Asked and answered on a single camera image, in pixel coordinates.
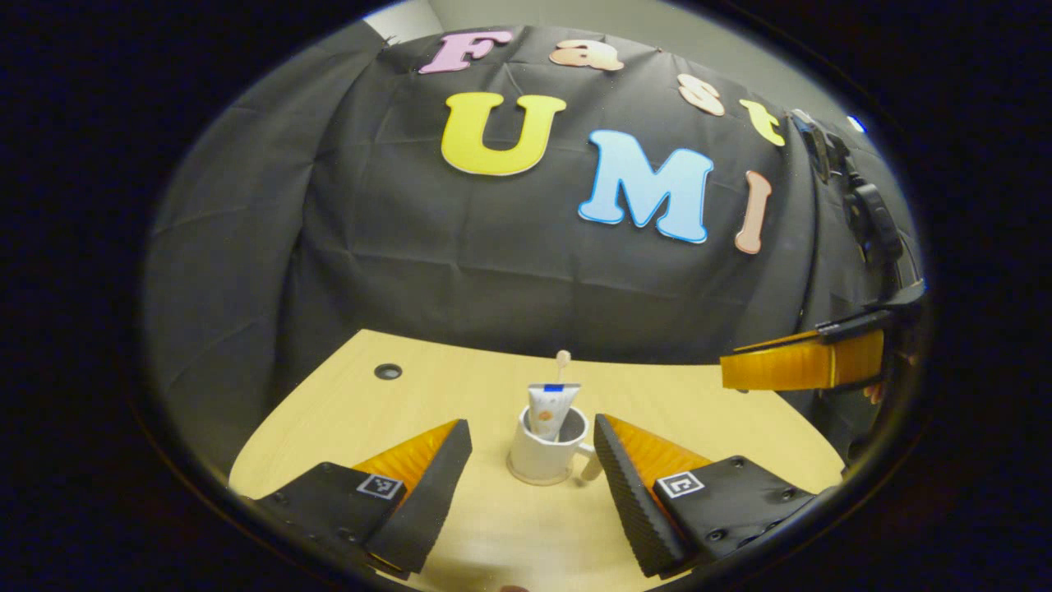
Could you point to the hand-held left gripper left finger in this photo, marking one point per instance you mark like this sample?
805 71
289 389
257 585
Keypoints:
427 493

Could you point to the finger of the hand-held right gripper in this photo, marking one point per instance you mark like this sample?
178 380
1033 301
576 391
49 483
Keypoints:
789 366

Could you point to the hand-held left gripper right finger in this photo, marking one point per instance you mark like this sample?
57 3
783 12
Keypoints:
629 493

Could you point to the white cup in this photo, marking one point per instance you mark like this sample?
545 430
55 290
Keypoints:
538 456

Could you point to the round wooden coaster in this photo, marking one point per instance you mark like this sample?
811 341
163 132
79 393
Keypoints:
526 483

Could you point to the white toothpaste tube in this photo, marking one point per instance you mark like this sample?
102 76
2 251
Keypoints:
549 411

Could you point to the beige toothbrush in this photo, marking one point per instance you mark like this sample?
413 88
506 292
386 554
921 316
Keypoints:
563 362

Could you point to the wooden desktop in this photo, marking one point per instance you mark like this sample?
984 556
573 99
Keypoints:
493 534

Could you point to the black backdrop cloth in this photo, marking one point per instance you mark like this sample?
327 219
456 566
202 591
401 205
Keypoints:
493 263

